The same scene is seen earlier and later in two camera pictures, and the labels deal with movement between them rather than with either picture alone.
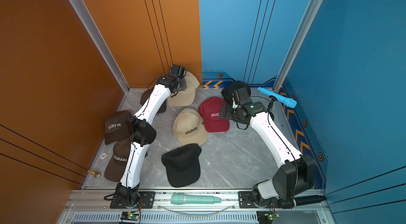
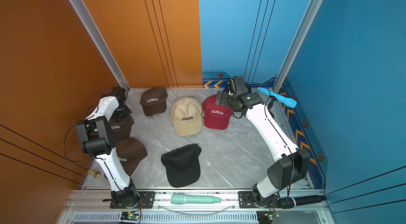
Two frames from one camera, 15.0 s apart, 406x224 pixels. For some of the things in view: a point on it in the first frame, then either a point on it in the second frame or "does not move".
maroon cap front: (209, 110) does not move
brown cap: (118, 126) does not move
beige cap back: (185, 98) to (186, 114)
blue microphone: (291, 103) does not move
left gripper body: (183, 85) to (122, 113)
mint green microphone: (178, 199) does not move
